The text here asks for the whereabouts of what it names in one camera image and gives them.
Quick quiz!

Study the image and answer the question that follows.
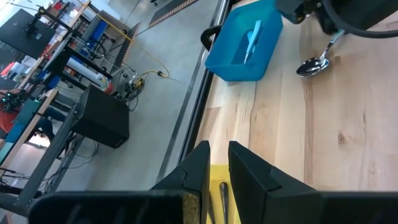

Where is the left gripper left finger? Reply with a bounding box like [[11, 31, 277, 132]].
[[27, 140, 211, 224]]

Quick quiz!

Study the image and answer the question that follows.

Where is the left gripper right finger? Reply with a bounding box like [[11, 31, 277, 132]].
[[228, 141, 398, 224]]

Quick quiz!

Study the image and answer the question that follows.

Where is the dark metal spoon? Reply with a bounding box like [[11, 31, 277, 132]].
[[219, 182, 230, 224]]

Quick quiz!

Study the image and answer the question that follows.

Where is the spoon with patterned handle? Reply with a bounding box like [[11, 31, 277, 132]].
[[295, 28, 346, 78]]

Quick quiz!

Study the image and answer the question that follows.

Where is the spoon with light-blue handle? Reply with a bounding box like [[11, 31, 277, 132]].
[[243, 20, 263, 65], [246, 29, 255, 57]]

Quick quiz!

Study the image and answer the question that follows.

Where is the yellow translucent plastic bin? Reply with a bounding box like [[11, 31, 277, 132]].
[[206, 164, 242, 224]]

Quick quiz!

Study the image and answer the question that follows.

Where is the black computer tower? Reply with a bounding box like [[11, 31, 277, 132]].
[[72, 84, 131, 149]]

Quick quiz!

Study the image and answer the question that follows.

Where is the blue plastic bin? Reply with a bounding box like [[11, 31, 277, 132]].
[[204, 0, 284, 82]]

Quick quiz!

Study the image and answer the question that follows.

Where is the grey metal desk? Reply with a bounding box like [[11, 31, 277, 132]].
[[0, 102, 85, 215]]

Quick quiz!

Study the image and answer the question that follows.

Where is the white roll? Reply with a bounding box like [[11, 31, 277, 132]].
[[67, 57, 108, 85]]

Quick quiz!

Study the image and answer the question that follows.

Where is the black monitor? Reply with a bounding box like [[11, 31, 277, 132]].
[[0, 8, 57, 60]]

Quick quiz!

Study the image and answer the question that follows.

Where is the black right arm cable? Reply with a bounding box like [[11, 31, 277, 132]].
[[322, 0, 398, 39]]

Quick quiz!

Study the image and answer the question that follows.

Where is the black aluminium table frame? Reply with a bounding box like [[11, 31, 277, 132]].
[[155, 0, 233, 184]]

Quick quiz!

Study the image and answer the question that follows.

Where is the yellow hanging cable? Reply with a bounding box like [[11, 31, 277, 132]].
[[79, 0, 171, 78]]

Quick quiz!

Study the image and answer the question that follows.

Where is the black frame handle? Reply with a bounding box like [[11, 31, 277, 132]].
[[200, 24, 223, 52]]

